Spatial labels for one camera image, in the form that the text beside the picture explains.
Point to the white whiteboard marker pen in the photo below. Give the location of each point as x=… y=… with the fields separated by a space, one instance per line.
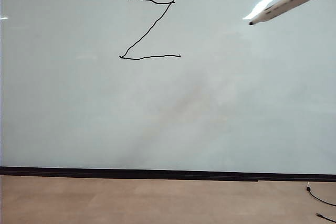
x=283 y=6

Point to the white whiteboard with black frame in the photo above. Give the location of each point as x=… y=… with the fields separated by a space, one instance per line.
x=105 y=103

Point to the black table edge rail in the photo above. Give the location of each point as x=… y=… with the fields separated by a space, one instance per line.
x=131 y=177

